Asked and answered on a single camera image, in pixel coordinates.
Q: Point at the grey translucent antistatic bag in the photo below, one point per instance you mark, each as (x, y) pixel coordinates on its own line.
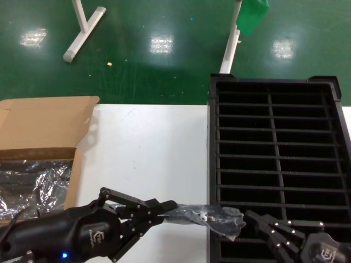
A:
(227, 230)

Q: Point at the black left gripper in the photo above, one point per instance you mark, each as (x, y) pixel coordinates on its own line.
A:
(82, 235)

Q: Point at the white T-shaped table leg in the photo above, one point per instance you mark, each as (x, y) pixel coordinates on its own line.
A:
(82, 35)

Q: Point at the crumpled shiny silver bag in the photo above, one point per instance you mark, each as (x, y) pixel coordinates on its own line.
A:
(27, 180)

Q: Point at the brown cardboard box with lid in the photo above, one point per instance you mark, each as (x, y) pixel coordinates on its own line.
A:
(41, 123)

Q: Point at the white straight table leg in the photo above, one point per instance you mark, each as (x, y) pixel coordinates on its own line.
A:
(229, 52)

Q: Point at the black slotted plastic container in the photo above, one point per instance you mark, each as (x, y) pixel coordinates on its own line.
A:
(213, 164)

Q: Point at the green table cloth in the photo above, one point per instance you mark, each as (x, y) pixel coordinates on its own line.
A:
(251, 16)

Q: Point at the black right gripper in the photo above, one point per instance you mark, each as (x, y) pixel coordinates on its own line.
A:
(326, 249)

